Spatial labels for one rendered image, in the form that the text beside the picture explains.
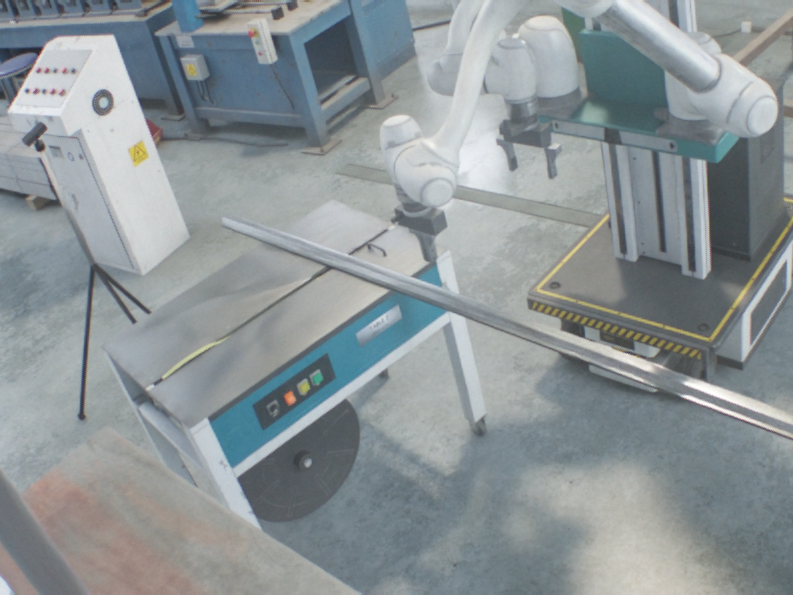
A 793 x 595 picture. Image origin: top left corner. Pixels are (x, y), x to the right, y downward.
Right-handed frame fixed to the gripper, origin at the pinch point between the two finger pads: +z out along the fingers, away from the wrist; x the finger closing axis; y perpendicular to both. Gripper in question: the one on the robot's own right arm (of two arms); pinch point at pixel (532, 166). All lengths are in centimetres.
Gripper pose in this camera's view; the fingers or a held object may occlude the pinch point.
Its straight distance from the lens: 261.3
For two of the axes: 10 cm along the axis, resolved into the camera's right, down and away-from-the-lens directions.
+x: -7.6, -2.4, 6.1
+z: 2.1, 7.9, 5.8
